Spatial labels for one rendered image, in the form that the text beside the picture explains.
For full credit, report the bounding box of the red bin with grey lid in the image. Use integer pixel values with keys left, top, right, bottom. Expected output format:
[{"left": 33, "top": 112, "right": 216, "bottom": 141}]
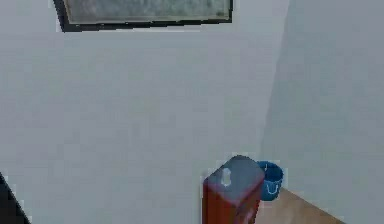
[{"left": 201, "top": 154, "right": 266, "bottom": 224}]

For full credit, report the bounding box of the black framed wall picture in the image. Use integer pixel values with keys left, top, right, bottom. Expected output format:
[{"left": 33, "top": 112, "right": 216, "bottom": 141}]
[{"left": 53, "top": 0, "right": 234, "bottom": 33}]

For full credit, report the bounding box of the black furniture corner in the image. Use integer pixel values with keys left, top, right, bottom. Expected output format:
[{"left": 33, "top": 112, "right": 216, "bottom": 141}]
[{"left": 0, "top": 171, "right": 32, "bottom": 224}]

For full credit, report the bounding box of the blue bucket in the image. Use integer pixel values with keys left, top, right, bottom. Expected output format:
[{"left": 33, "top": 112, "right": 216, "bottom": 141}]
[{"left": 257, "top": 160, "right": 285, "bottom": 202}]

